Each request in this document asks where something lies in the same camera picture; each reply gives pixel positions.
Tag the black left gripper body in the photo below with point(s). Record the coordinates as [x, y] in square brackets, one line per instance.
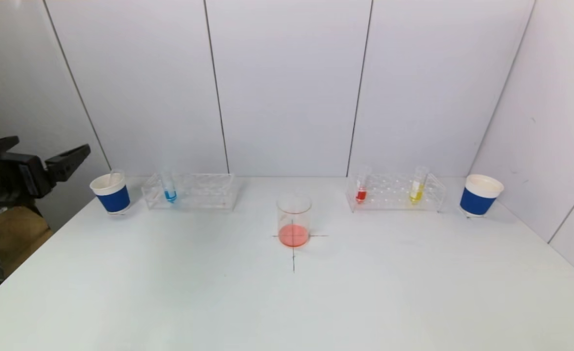
[29, 171]

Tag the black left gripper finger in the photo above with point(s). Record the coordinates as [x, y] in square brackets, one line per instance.
[4, 145]
[65, 163]

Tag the clear acrylic test tube rack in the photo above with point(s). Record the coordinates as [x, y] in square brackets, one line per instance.
[199, 192]
[394, 192]

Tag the clear glass beaker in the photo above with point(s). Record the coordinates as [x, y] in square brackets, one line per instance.
[294, 234]

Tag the blue white paper cup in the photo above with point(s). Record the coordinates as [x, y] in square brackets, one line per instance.
[112, 200]
[479, 200]

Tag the test tube with yellow pigment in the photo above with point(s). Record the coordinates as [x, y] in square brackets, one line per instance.
[417, 192]

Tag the test tube with salmon pigment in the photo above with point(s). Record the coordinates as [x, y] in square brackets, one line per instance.
[116, 175]

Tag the test tube with red pigment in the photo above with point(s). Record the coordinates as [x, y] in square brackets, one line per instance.
[361, 195]

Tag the test tube with blue pigment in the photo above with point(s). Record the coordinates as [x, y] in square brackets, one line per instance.
[169, 195]

